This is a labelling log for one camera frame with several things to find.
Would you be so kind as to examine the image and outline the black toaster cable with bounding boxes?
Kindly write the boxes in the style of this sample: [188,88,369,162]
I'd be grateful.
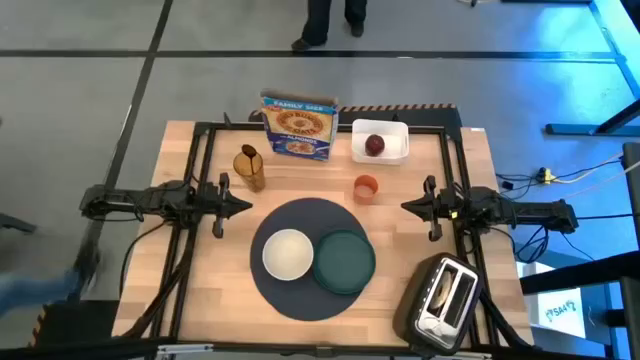
[477,289,534,351]

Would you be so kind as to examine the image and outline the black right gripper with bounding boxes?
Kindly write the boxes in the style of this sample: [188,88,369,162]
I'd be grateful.
[401,174,454,243]

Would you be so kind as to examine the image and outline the blue cereal box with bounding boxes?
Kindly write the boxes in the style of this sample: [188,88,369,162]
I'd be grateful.
[259,88,340,162]

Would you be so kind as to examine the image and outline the dark red apple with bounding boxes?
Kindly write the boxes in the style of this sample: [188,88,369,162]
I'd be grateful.
[364,133,387,158]

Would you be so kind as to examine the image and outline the black and silver rail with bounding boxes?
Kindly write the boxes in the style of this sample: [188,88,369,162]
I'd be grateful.
[0,337,501,360]

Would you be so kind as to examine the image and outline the white labelled box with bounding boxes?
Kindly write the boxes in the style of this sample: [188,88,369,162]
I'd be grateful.
[517,260,587,340]

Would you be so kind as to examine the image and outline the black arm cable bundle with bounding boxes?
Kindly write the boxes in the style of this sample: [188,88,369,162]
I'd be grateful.
[118,219,199,341]

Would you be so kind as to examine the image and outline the grey chair base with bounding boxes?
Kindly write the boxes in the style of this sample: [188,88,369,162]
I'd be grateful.
[0,212,39,235]

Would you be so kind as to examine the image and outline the white bowl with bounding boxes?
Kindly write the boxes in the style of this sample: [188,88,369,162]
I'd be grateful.
[261,228,315,282]

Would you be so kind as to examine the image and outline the black hazard-striped box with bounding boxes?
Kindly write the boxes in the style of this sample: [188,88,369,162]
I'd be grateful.
[29,298,121,349]

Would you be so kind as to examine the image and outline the black metal table frame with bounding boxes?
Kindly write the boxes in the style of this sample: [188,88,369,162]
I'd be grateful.
[149,112,501,351]

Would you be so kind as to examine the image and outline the white plastic container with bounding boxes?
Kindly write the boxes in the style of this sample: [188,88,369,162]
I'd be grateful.
[351,118,410,166]

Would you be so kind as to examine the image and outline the green plate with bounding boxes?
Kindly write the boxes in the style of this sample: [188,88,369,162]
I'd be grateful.
[312,228,377,296]

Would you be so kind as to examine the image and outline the person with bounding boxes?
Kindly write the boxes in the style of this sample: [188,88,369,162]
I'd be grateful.
[0,234,104,319]
[291,0,369,53]

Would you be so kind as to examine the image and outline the black floor cables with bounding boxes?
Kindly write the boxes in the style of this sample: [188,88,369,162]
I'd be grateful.
[494,159,640,265]

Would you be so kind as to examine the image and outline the white floor cable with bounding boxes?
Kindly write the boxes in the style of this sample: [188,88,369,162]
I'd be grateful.
[553,152,640,201]

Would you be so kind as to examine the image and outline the orange cup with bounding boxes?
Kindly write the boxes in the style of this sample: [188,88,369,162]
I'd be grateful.
[353,174,380,206]

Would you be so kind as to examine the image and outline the dark round placemat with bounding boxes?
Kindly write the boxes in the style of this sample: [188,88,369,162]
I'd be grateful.
[249,197,374,322]

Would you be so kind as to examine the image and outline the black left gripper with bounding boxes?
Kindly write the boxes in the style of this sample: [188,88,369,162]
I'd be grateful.
[202,172,254,240]

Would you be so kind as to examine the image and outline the black and silver toaster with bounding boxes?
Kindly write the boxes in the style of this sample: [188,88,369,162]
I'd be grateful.
[392,252,484,357]

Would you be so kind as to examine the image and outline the black desk frame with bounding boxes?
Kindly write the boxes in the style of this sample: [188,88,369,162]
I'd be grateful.
[544,0,640,137]

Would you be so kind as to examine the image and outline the black furniture frame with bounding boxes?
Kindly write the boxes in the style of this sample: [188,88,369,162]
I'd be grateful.
[519,142,640,360]

